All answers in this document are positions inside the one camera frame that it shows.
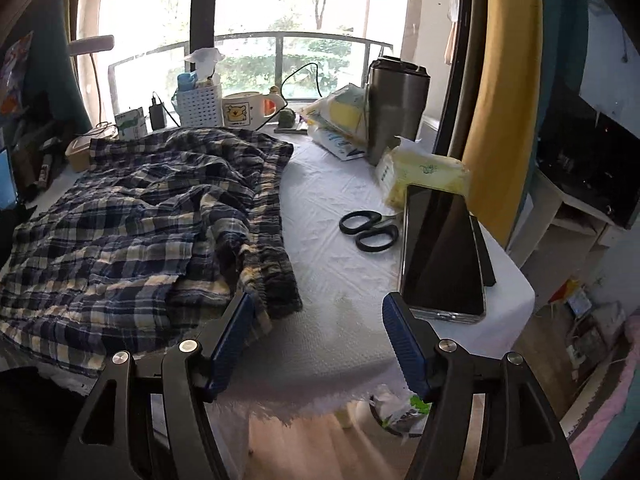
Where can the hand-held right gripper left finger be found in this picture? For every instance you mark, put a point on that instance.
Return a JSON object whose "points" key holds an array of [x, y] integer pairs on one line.
{"points": [[232, 340]]}

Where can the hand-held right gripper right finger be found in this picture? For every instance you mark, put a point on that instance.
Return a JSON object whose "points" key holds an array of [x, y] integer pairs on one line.
{"points": [[405, 340]]}

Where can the blue plaid shirt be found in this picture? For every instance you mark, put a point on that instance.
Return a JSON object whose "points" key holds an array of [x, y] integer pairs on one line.
{"points": [[125, 240]]}

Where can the trash bag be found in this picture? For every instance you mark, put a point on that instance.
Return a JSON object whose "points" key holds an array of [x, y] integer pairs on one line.
{"points": [[395, 410]]}

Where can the black smartphone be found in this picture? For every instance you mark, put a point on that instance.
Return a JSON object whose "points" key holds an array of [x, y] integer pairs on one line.
{"points": [[440, 255]]}

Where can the black scissors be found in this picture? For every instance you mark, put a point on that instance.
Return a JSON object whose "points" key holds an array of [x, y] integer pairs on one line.
{"points": [[358, 240]]}

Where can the black flat case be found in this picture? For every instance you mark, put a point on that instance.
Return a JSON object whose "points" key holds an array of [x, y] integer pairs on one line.
{"points": [[485, 260]]}

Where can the yellow tissue pack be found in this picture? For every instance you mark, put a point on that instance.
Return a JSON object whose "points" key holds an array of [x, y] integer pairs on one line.
{"points": [[425, 170]]}

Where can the white shelf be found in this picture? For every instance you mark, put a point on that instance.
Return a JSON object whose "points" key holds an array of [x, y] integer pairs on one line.
{"points": [[550, 200]]}

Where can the steel tumbler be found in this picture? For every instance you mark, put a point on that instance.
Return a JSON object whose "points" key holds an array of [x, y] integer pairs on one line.
{"points": [[397, 115]]}

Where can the pink blanket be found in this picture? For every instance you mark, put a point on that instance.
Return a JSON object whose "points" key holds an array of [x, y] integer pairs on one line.
{"points": [[615, 425]]}

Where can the white bear mug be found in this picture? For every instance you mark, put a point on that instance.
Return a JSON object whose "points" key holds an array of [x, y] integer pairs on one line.
{"points": [[242, 112]]}

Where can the green figurine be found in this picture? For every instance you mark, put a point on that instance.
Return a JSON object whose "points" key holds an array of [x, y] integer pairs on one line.
{"points": [[287, 119]]}

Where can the black charger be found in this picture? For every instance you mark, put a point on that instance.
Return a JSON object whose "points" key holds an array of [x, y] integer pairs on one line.
{"points": [[157, 115]]}

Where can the white perforated basket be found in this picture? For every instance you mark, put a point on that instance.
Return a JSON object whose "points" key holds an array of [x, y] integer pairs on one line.
{"points": [[200, 105]]}

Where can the green white carton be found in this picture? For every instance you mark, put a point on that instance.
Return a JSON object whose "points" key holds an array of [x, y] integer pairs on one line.
{"points": [[130, 125]]}

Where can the plastic bag of packets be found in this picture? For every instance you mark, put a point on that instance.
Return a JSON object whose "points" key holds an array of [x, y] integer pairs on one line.
{"points": [[340, 110]]}

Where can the tan box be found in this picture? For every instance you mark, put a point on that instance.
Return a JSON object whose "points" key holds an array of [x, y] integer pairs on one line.
{"points": [[77, 152]]}

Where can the black television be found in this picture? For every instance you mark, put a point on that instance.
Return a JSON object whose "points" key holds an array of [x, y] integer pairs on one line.
{"points": [[590, 160]]}

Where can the blue cup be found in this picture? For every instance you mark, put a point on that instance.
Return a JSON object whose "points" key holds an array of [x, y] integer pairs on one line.
{"points": [[186, 81]]}

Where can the yellow curtain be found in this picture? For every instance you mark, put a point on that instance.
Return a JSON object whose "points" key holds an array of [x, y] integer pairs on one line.
{"points": [[505, 85]]}

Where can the balcony railing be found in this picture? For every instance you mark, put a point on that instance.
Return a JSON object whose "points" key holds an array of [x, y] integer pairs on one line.
{"points": [[280, 35]]}

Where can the teal curtain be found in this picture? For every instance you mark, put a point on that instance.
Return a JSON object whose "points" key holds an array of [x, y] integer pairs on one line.
{"points": [[560, 35], [55, 70]]}

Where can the white desk lamp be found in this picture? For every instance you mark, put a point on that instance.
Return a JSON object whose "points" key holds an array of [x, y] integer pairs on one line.
{"points": [[90, 45]]}

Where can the black window post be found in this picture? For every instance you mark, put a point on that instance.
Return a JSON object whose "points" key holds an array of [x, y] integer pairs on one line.
{"points": [[204, 10]]}

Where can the colourful wall poster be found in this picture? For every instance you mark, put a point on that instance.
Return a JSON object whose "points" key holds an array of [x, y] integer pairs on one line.
{"points": [[15, 75]]}

